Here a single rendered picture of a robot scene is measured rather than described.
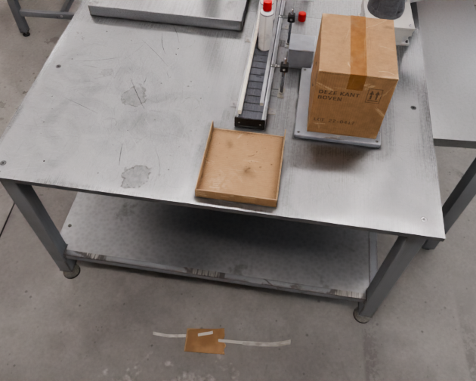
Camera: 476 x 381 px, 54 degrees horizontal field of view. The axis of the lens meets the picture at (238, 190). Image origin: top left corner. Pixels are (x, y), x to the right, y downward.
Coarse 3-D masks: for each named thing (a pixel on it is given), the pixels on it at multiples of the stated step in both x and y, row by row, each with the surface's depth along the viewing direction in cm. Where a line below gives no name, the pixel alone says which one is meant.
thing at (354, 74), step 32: (320, 32) 154; (352, 32) 151; (384, 32) 152; (320, 64) 142; (352, 64) 142; (384, 64) 142; (320, 96) 148; (352, 96) 146; (384, 96) 145; (320, 128) 160; (352, 128) 158
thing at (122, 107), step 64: (256, 0) 211; (320, 0) 212; (64, 64) 184; (128, 64) 184; (192, 64) 185; (64, 128) 164; (128, 128) 165; (192, 128) 165; (384, 128) 166; (128, 192) 148; (192, 192) 149; (320, 192) 150; (384, 192) 150
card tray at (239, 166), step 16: (208, 144) 158; (224, 144) 160; (240, 144) 160; (256, 144) 160; (272, 144) 161; (208, 160) 156; (224, 160) 156; (240, 160) 156; (256, 160) 156; (272, 160) 156; (208, 176) 152; (224, 176) 152; (240, 176) 152; (256, 176) 152; (272, 176) 153; (208, 192) 145; (224, 192) 144; (240, 192) 149; (256, 192) 149; (272, 192) 149
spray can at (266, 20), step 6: (264, 0) 167; (270, 0) 167; (264, 6) 168; (270, 6) 168; (264, 12) 169; (270, 12) 169; (264, 18) 170; (270, 18) 171; (264, 24) 172; (270, 24) 173; (264, 30) 174; (270, 30) 175; (258, 36) 179; (264, 36) 177; (270, 36) 178; (258, 42) 181; (264, 42) 179; (258, 48) 183; (264, 48) 181
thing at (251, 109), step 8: (256, 40) 186; (256, 48) 183; (256, 56) 181; (264, 56) 181; (272, 56) 181; (256, 64) 178; (264, 64) 178; (256, 72) 175; (264, 72) 175; (248, 80) 173; (256, 80) 173; (248, 88) 170; (256, 88) 170; (248, 96) 168; (256, 96) 168; (264, 96) 168; (248, 104) 165; (256, 104) 165; (248, 112) 163; (256, 112) 163
